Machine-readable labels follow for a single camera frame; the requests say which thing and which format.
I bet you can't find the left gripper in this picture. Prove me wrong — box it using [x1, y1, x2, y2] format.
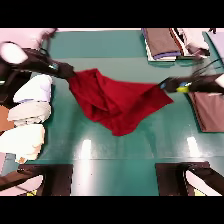
[57, 62, 77, 81]

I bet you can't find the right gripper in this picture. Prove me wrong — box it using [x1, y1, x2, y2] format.
[158, 76, 183, 94]

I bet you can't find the red T-shirt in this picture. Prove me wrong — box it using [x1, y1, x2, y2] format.
[67, 68, 175, 137]

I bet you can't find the purple garment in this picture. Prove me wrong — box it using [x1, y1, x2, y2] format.
[151, 49, 183, 61]

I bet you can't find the white garment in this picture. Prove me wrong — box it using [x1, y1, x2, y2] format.
[12, 73, 54, 105]

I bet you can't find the pale pink garment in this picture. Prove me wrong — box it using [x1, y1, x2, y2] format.
[181, 28, 212, 57]

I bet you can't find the beige garment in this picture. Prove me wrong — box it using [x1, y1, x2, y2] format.
[6, 101, 52, 127]

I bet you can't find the orange garment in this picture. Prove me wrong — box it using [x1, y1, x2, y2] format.
[0, 105, 16, 133]

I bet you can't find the cream garment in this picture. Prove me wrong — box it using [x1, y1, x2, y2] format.
[0, 123, 46, 162]

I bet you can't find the black cable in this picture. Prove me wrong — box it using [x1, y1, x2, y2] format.
[191, 57, 224, 78]

